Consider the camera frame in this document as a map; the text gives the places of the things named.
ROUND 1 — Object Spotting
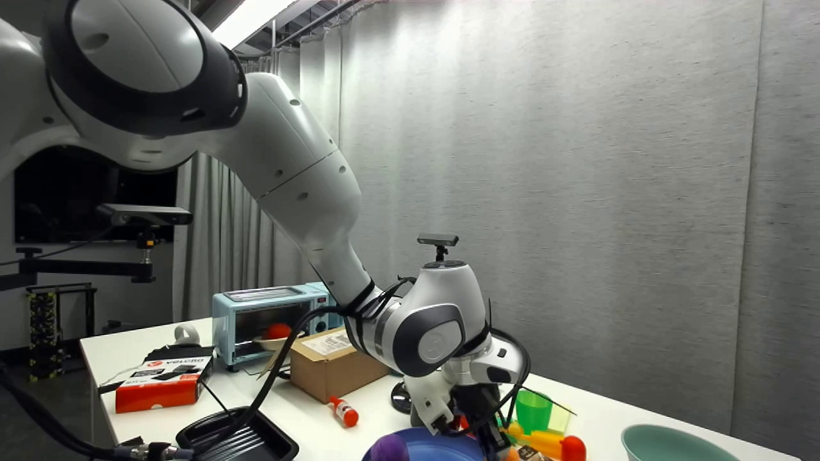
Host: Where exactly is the light blue toaster oven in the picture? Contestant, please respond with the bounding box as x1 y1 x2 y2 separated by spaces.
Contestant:
209 281 345 371

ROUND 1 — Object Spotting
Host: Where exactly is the black grill tray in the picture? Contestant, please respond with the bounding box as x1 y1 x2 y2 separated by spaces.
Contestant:
175 404 303 461

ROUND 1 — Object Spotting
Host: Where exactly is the red orange toy cylinder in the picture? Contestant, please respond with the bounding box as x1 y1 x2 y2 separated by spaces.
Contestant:
558 433 588 461

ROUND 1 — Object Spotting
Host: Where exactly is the blue plate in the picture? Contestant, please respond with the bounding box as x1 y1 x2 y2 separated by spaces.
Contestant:
398 425 498 461

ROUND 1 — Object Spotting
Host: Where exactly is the green translucent cup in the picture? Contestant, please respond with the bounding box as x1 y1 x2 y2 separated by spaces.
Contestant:
513 387 555 434

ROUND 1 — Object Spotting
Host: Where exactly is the purple plush toy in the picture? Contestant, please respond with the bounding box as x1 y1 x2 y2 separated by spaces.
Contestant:
362 429 414 461

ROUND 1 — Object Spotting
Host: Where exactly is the black frying pan with lid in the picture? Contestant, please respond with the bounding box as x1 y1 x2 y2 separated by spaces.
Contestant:
389 379 417 418

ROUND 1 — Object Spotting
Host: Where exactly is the black camera bar on mount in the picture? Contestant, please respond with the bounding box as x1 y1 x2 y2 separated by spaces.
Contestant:
0 201 194 293

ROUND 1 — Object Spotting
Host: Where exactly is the black metal rack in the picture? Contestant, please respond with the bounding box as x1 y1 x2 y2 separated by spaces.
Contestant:
22 281 100 384

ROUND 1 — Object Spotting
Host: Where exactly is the mint green bowl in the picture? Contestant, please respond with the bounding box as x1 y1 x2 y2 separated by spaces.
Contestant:
621 423 744 461

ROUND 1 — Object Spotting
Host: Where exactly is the cardboard box with label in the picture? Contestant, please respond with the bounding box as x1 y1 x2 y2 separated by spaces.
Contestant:
287 327 391 404

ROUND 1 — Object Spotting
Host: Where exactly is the red white glue stick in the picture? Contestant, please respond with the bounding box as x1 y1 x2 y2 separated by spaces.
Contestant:
325 395 362 429

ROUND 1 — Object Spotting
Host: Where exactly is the yellow toy piece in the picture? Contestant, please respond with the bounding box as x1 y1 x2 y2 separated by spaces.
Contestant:
504 423 567 461

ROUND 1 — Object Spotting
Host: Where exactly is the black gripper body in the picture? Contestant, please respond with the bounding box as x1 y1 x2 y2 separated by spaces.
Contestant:
446 380 506 429

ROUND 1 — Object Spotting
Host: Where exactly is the red flat box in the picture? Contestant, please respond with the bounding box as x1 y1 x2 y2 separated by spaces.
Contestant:
112 356 212 414

